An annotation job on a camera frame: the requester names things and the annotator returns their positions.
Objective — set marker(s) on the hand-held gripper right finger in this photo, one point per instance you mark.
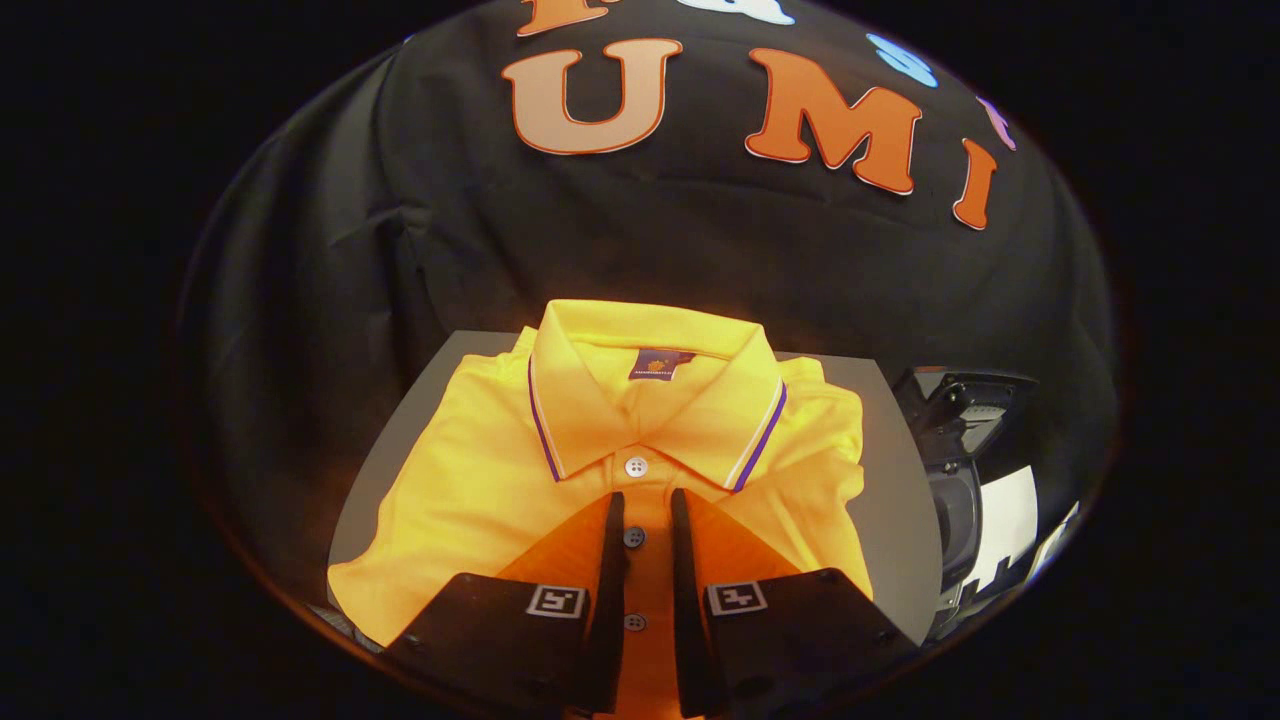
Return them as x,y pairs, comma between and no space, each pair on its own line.
688,600

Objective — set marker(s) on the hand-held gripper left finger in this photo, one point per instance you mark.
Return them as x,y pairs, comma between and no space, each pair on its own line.
610,600

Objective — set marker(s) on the yellow polo shirt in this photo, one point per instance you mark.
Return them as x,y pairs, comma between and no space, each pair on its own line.
470,480

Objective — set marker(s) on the dark transparent washing machine lid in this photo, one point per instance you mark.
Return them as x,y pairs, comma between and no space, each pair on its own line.
985,400

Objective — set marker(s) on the grey square stand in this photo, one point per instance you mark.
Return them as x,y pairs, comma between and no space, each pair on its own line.
900,500

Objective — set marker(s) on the white flat panel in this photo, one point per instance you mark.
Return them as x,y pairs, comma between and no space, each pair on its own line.
1010,510

